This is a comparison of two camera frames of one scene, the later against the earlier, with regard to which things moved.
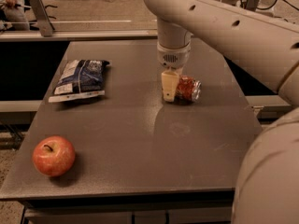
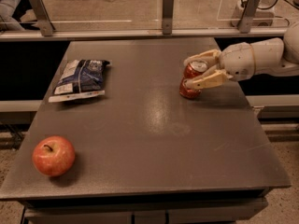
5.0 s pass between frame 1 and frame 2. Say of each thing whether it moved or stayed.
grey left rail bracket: stayed
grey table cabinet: stayed
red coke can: moved
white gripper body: moved
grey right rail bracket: stayed
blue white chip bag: stayed
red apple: stayed
